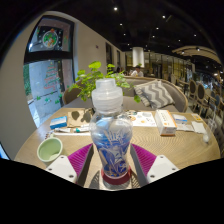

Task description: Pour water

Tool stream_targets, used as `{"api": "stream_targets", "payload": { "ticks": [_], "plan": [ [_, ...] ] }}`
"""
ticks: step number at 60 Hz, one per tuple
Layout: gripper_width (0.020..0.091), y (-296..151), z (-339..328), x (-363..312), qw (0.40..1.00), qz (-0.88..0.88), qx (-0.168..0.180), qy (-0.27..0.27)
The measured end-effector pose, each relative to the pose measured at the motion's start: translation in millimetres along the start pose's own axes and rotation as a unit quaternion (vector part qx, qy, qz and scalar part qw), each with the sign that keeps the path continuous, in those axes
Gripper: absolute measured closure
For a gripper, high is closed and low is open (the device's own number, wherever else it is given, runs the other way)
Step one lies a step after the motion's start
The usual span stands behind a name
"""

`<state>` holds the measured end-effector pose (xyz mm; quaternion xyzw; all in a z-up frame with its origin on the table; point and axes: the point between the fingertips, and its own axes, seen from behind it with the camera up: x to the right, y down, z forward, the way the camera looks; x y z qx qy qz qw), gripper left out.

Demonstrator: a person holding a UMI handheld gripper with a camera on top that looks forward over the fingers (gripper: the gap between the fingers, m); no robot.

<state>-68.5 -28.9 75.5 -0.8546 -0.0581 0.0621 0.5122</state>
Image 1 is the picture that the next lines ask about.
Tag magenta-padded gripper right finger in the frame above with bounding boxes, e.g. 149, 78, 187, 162
129, 143, 181, 188

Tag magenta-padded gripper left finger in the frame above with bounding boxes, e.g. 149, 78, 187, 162
44, 143, 95, 188

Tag clear blue-label water bottle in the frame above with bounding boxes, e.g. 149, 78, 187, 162
89, 78, 134, 181

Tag pale green mug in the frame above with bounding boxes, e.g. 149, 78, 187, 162
36, 136, 64, 163

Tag pill blister pack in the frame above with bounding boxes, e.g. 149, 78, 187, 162
44, 129, 57, 139

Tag white tube with teal cap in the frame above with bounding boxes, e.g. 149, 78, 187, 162
53, 126, 90, 134

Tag small blue white box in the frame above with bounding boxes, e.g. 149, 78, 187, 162
49, 115, 68, 130

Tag white orange carton box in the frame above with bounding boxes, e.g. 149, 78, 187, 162
154, 109, 178, 137

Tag white paper sheet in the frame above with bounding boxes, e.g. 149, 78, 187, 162
175, 123, 194, 132

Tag white printed leaflet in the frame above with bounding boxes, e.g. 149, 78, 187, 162
128, 110, 158, 128

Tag clear drinking glass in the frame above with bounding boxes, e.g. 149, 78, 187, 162
202, 119, 216, 144

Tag white paper napkin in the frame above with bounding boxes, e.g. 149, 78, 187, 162
191, 120, 208, 135

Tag small yellow card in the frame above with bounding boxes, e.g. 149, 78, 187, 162
190, 113, 204, 122

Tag grey white chevron pillow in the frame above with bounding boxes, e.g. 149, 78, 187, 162
133, 79, 175, 110

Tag group of dining chairs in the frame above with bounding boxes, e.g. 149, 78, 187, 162
169, 73, 224, 148

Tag green potted plant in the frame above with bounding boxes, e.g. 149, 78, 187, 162
68, 60, 142, 109

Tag window with festive decals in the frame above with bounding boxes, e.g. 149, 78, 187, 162
22, 14, 75, 129

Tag person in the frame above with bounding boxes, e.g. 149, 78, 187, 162
130, 65, 145, 78

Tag white round column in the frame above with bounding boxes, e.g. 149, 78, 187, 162
132, 46, 145, 69

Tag group of ceiling lights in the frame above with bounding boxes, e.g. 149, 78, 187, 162
111, 4, 221, 78

